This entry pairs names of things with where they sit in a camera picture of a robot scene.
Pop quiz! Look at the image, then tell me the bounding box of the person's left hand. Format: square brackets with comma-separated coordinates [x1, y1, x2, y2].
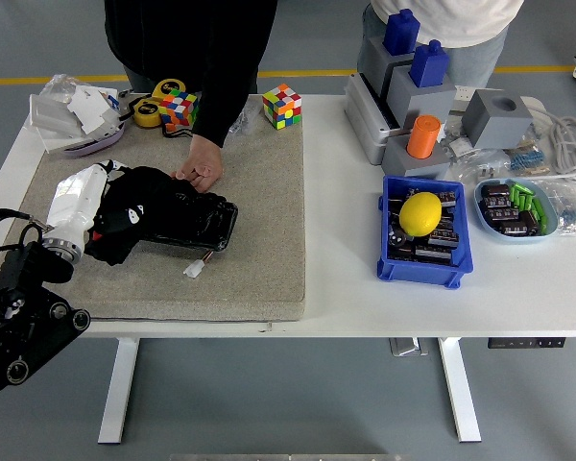
[170, 133, 225, 193]

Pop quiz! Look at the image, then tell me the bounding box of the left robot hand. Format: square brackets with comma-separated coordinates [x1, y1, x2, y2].
[44, 158, 129, 241]

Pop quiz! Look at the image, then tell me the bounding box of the black rag with red patch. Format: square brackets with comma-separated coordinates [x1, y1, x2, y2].
[84, 165, 177, 267]

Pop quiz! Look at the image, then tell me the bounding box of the black table control panel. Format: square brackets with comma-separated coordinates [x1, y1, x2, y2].
[488, 338, 567, 349]

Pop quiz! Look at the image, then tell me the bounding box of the clear bag of screws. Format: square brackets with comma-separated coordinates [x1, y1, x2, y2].
[228, 103, 261, 138]

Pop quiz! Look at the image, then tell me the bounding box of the multicolour puzzle cube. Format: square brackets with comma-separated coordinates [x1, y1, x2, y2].
[261, 83, 303, 131]
[158, 88, 201, 133]

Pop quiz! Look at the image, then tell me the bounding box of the purple tray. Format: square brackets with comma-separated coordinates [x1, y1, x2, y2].
[62, 122, 127, 158]

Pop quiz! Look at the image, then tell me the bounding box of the white flat plate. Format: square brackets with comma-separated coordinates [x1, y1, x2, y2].
[40, 128, 92, 156]

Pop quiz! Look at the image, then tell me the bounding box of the yellow tape measure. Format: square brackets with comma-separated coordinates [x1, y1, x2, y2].
[151, 78, 188, 103]
[132, 97, 163, 129]

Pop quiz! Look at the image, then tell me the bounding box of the white cardboard piece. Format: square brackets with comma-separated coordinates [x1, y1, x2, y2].
[66, 85, 121, 136]

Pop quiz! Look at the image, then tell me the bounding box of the crumpled clear plastic bag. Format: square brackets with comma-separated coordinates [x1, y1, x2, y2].
[38, 73, 85, 100]

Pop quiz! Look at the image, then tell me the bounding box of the grey-brown mat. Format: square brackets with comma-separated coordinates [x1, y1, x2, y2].
[0, 94, 307, 323]

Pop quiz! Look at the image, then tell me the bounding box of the person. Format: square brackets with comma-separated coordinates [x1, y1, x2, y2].
[356, 0, 526, 92]
[104, 0, 278, 95]

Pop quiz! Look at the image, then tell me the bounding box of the white table leg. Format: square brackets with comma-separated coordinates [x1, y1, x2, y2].
[97, 337, 140, 445]
[438, 337, 483, 444]

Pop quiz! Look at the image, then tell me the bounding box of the low grey holder block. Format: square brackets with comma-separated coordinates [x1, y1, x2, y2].
[381, 134, 452, 182]

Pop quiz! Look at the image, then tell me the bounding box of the orange cylinder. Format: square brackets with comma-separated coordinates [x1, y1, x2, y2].
[406, 114, 443, 160]

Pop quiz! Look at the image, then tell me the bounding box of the yellow lemon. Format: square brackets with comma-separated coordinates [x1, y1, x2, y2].
[398, 191, 444, 238]

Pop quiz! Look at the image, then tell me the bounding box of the blue bottle-shaped block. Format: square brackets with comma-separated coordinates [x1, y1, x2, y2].
[382, 8, 422, 55]
[409, 39, 450, 89]

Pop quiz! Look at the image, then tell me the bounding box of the blue plastic bin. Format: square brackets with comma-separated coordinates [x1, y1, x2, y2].
[376, 174, 475, 290]

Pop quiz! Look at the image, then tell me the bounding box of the clear bag of metal parts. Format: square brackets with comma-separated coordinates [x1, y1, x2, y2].
[439, 119, 476, 159]

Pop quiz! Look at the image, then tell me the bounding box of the white power strip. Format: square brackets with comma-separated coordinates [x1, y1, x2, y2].
[453, 85, 544, 116]

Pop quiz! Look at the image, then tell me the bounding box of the grey box under table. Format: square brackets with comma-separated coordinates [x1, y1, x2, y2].
[388, 337, 429, 357]

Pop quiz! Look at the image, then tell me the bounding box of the clear bag with plug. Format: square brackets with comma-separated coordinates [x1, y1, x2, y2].
[448, 147, 513, 186]

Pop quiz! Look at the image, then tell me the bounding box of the grey block with round hole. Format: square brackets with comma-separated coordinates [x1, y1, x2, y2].
[462, 88, 536, 150]

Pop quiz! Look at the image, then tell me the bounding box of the light blue dish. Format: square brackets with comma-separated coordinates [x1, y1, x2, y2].
[473, 177, 560, 245]

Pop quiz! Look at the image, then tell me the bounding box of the clear bag of blue resistors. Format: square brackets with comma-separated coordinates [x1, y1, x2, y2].
[540, 180, 576, 237]

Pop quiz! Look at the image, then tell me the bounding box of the white switch plate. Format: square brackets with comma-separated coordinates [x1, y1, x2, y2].
[28, 92, 84, 136]

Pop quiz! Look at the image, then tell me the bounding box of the white connector with wires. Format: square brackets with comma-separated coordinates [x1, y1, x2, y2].
[182, 248, 217, 279]

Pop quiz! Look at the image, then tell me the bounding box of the light grey enclosure box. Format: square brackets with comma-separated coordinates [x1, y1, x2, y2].
[344, 72, 399, 167]

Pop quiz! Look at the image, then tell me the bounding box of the white coiled cable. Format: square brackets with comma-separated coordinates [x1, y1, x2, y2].
[527, 108, 576, 182]

